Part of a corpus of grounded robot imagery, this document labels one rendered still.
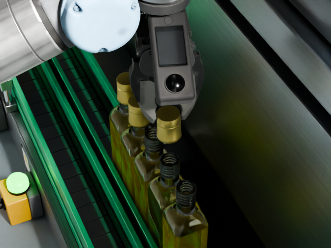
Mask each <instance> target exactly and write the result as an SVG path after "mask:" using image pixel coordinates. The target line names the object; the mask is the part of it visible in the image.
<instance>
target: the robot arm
mask: <svg viewBox="0 0 331 248"><path fill-rule="evenodd" d="M189 3H190V0H0V84H2V83H4V82H6V81H8V80H10V79H12V78H14V77H16V76H18V75H20V74H22V73H24V72H25V71H27V70H29V69H31V68H33V67H35V66H37V65H39V64H41V63H43V62H45V61H47V60H49V59H51V58H53V57H55V56H57V55H59V54H61V53H63V52H64V51H66V50H68V49H70V48H72V47H74V46H76V47H78V48H79V49H81V50H83V51H86V52H89V53H97V52H111V51H114V50H116V49H118V48H120V47H122V46H123V45H125V44H126V43H127V42H128V41H129V40H130V39H131V38H132V36H133V35H134V40H135V46H136V54H137V56H138V58H132V65H131V66H130V68H129V79H130V86H131V89H132V92H133V94H134V96H135V98H136V100H137V102H138V104H139V106H140V109H141V111H142V112H143V114H144V116H145V117H146V118H147V120H148V121H149V122H150V123H152V124H154V123H155V122H156V120H157V113H156V110H155V109H156V108H157V105H156V103H157V104H158V105H159V106H163V105H176V104H180V107H179V111H180V115H181V120H185V119H186V118H187V116H188V115H189V114H190V112H191V110H192V109H193V107H194V105H195V103H196V100H197V97H198V95H199V93H200V90H201V87H202V84H203V81H204V68H203V64H202V60H201V58H200V57H201V56H200V52H199V51H194V52H193V50H194V49H196V45H195V42H194V41H192V40H191V35H192V32H191V28H190V24H189V21H188V17H187V13H186V9H185V8H186V7H187V6H188V4H189ZM142 12H143V14H142ZM155 98H156V100H155Z"/></svg>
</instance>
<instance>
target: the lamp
mask: <svg viewBox="0 0 331 248"><path fill-rule="evenodd" d="M6 184H7V190H8V192H9V193H10V194H11V195H14V196H20V195H23V194H25V193H27V192H28V190H29V189H30V183H29V180H28V177H27V176H26V175H25V174H23V173H21V172H16V173H13V174H11V175H10V176H9V177H8V178H7V180H6Z"/></svg>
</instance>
